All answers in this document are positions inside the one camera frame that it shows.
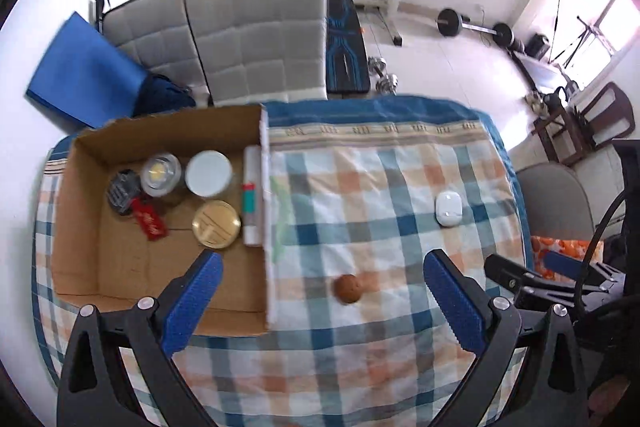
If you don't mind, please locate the white earbuds case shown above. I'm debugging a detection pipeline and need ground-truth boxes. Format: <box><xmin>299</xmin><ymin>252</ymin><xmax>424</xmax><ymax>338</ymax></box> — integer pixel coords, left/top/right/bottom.
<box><xmin>434</xmin><ymin>190</ymin><xmax>463</xmax><ymax>228</ymax></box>

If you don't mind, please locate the brown walnut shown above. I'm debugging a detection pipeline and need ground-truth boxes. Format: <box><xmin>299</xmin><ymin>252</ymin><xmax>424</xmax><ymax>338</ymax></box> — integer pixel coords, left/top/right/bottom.
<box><xmin>333</xmin><ymin>274</ymin><xmax>363</xmax><ymax>305</ymax></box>

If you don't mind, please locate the red tag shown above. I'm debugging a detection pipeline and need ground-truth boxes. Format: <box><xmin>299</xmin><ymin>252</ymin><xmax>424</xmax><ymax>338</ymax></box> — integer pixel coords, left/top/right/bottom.
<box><xmin>131</xmin><ymin>196</ymin><xmax>168</xmax><ymax>242</ymax></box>

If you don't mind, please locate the black round 'ME tin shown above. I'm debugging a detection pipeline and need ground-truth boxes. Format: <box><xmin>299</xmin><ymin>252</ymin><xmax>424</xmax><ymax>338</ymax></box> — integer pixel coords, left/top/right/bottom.
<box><xmin>106</xmin><ymin>169</ymin><xmax>141</xmax><ymax>217</ymax></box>

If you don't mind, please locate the white spray bottle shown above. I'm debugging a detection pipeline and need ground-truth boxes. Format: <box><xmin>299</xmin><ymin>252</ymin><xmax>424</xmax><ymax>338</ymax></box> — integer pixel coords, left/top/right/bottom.
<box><xmin>242</xmin><ymin>145</ymin><xmax>264</xmax><ymax>247</ymax></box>

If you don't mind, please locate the orange patterned cushion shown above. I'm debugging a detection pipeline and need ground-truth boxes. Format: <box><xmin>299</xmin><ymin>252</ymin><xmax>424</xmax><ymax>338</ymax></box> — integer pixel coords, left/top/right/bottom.
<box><xmin>530</xmin><ymin>235</ymin><xmax>590</xmax><ymax>283</ymax></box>

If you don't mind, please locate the dark wooden chair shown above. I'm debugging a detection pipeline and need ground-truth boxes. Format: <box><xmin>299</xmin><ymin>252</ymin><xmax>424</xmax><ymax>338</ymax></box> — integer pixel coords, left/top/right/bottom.
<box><xmin>574</xmin><ymin>82</ymin><xmax>636</xmax><ymax>150</ymax></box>

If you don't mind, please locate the plaid tablecloth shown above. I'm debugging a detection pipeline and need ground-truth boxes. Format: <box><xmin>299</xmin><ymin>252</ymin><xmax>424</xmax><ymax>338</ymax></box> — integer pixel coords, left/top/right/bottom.
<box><xmin>32</xmin><ymin>95</ymin><xmax>532</xmax><ymax>426</ymax></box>

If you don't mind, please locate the open cardboard box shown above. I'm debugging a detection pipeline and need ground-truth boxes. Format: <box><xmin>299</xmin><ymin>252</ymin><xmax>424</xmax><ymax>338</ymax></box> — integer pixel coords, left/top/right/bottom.
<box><xmin>51</xmin><ymin>105</ymin><xmax>268</xmax><ymax>311</ymax></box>

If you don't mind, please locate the silver round tin gold centre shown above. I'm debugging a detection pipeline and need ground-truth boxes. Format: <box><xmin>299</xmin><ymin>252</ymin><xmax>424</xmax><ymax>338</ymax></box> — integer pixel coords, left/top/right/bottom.
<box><xmin>140</xmin><ymin>153</ymin><xmax>183</xmax><ymax>198</ymax></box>

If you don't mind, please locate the chrome dumbbell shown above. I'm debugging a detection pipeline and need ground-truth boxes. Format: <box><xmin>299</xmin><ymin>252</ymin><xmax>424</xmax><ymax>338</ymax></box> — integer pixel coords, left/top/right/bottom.
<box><xmin>368</xmin><ymin>56</ymin><xmax>398</xmax><ymax>95</ymax></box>

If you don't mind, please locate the white round lidded jar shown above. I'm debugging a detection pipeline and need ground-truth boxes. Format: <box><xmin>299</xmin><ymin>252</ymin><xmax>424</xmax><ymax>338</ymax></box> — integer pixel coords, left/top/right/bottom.
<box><xmin>184</xmin><ymin>150</ymin><xmax>233</xmax><ymax>198</ymax></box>

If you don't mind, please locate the floor barbell with black plates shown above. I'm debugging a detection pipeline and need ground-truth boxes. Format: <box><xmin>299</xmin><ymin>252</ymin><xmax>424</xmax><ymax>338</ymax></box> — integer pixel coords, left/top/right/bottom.
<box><xmin>435</xmin><ymin>8</ymin><xmax>515</xmax><ymax>49</ymax></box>

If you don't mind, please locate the black blue exercise board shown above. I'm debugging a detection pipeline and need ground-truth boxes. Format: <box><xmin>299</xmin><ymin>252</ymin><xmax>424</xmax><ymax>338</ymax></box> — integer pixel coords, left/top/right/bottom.
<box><xmin>326</xmin><ymin>0</ymin><xmax>371</xmax><ymax>95</ymax></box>

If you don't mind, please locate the grey quilted cushion right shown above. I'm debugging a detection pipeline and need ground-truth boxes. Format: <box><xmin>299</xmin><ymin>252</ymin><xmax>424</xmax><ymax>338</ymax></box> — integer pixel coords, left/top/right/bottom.
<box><xmin>186</xmin><ymin>0</ymin><xmax>329</xmax><ymax>106</ymax></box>

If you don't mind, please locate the grey quilted cushion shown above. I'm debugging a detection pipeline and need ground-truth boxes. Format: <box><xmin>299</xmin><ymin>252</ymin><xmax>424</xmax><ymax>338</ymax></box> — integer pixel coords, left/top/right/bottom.
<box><xmin>186</xmin><ymin>0</ymin><xmax>329</xmax><ymax>106</ymax></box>
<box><xmin>102</xmin><ymin>0</ymin><xmax>208</xmax><ymax>104</ymax></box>

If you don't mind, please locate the grey quilted cushion left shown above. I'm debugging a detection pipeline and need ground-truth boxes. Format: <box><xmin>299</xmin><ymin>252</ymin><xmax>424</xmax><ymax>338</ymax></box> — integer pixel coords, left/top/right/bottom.
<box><xmin>102</xmin><ymin>0</ymin><xmax>208</xmax><ymax>104</ymax></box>

